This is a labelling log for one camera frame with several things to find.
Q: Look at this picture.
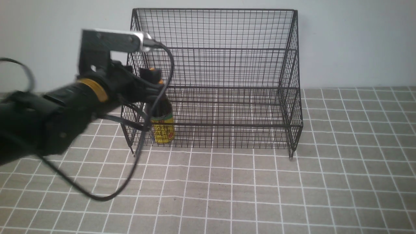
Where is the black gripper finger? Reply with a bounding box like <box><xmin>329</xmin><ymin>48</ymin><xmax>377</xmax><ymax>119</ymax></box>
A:
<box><xmin>136</xmin><ymin>87</ymin><xmax>163</xmax><ymax>103</ymax></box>

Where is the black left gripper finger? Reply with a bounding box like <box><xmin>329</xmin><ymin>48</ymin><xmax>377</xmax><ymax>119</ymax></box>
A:
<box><xmin>139</xmin><ymin>68</ymin><xmax>162</xmax><ymax>84</ymax></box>

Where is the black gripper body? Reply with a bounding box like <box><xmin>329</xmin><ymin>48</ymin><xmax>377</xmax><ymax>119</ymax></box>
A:
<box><xmin>77</xmin><ymin>60</ymin><xmax>147</xmax><ymax>103</ymax></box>

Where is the dark sauce bottle orange cap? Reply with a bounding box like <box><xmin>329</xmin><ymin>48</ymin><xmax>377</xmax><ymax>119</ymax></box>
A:
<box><xmin>150</xmin><ymin>79</ymin><xmax>175</xmax><ymax>144</ymax></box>

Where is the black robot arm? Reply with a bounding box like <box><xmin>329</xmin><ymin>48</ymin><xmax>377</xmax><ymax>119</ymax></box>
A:
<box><xmin>0</xmin><ymin>61</ymin><xmax>163</xmax><ymax>165</ymax></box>

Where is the grey checked tablecloth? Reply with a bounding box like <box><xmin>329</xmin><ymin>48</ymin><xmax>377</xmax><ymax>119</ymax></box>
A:
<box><xmin>1</xmin><ymin>86</ymin><xmax>416</xmax><ymax>234</ymax></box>

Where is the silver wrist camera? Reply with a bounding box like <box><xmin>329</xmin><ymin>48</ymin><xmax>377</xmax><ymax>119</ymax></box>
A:
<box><xmin>78</xmin><ymin>29</ymin><xmax>159</xmax><ymax>75</ymax></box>

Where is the black wire mesh rack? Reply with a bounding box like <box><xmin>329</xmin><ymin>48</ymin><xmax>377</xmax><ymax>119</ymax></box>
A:
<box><xmin>123</xmin><ymin>8</ymin><xmax>303</xmax><ymax>159</ymax></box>

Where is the black camera cable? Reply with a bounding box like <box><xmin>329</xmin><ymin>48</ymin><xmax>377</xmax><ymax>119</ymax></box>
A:
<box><xmin>0</xmin><ymin>39</ymin><xmax>175</xmax><ymax>201</ymax></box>

